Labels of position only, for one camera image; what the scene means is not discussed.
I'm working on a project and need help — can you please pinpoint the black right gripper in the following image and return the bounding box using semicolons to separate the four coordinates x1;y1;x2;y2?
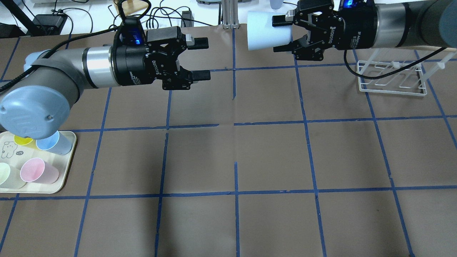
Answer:
272;0;377;61

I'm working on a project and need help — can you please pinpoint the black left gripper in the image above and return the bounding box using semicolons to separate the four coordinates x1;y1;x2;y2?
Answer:
113;16;211;91

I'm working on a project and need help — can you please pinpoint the pale blue plastic cup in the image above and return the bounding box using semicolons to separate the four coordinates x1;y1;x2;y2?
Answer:
247;11;292;51

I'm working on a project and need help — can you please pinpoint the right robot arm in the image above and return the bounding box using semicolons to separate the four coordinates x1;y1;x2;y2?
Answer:
272;0;457;61

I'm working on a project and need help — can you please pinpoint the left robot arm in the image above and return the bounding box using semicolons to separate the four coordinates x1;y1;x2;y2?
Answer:
0;16;211;140

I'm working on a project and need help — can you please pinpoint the blue cup in background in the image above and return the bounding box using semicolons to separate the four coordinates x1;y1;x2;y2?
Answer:
269;0;283;10

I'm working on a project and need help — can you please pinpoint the yellow plastic cup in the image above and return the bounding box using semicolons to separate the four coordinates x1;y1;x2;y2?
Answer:
14;135;39;150

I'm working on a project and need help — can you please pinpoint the pink plastic cup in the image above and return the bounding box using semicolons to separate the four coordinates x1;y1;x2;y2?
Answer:
20;158;59;184

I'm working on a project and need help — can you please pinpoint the pale green plastic cup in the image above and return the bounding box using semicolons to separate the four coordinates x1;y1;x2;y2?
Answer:
0;163;26;189

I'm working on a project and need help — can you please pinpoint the black power brick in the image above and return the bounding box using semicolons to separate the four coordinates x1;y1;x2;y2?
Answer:
181;10;194;27

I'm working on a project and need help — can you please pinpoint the wooden board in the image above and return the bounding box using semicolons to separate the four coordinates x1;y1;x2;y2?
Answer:
112;0;151;16

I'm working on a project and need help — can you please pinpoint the cream plastic tray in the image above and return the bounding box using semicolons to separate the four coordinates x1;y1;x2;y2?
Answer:
1;131;77;194

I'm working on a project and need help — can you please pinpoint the black cable bundle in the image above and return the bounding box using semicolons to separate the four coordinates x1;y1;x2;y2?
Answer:
108;0;215;32

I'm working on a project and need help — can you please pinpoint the aluminium frame post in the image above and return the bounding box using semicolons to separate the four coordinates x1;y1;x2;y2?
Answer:
221;0;240;30

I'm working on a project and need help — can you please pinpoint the white wire cup rack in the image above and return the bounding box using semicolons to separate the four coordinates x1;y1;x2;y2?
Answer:
356;60;447;97

